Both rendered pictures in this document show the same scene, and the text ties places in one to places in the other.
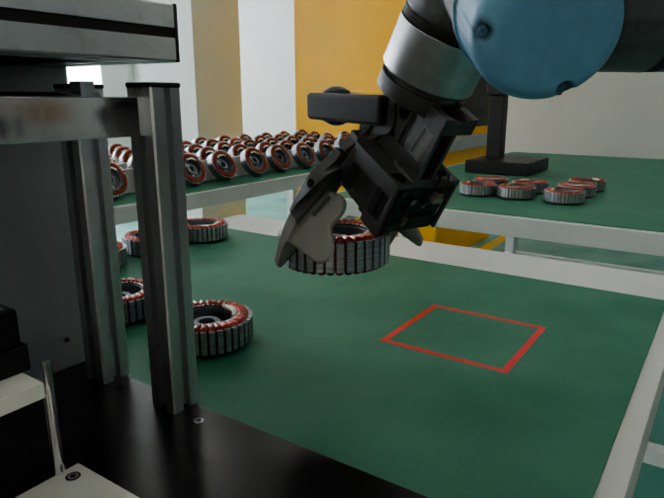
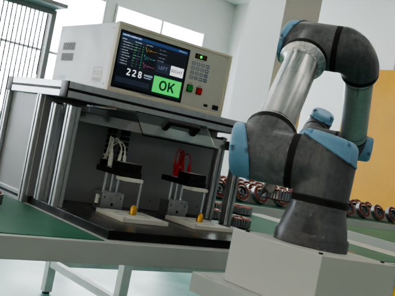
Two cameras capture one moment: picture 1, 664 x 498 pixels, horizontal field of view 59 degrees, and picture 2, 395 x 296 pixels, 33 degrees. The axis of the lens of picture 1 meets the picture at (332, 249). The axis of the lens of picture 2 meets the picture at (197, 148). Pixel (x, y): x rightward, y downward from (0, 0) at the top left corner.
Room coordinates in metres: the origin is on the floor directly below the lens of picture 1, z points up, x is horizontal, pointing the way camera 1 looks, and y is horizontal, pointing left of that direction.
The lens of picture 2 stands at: (-1.63, -0.41, 1.00)
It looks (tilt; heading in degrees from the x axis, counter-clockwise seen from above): 0 degrees down; 18
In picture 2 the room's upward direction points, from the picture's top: 11 degrees clockwise
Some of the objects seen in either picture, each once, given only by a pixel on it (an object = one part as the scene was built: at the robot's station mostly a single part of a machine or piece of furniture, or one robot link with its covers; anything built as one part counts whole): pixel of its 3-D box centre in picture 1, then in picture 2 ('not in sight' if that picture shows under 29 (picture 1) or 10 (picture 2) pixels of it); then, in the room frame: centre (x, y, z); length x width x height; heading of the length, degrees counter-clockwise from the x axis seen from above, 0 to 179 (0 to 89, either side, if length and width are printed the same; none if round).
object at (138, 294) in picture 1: (119, 300); (206, 211); (0.77, 0.29, 0.77); 0.11 x 0.11 x 0.04
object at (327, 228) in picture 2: not in sight; (314, 221); (-0.28, -0.24, 0.90); 0.15 x 0.15 x 0.10
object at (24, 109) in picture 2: not in sight; (17, 143); (0.13, 0.75, 0.91); 0.28 x 0.03 x 0.32; 56
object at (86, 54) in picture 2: not in sight; (140, 70); (0.37, 0.49, 1.22); 0.44 x 0.39 x 0.20; 146
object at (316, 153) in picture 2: not in sight; (323, 164); (-0.27, -0.24, 1.02); 0.13 x 0.12 x 0.14; 91
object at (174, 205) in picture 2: not in sight; (173, 208); (0.36, 0.29, 0.80); 0.07 x 0.05 x 0.06; 146
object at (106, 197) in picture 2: not in sight; (107, 199); (0.16, 0.42, 0.80); 0.07 x 0.05 x 0.06; 146
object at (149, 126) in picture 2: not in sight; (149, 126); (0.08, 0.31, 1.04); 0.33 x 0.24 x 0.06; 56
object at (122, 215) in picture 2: not in sight; (131, 217); (0.08, 0.30, 0.78); 0.15 x 0.15 x 0.01; 56
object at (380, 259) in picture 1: (334, 244); (278, 194); (0.58, 0.00, 0.90); 0.11 x 0.11 x 0.04
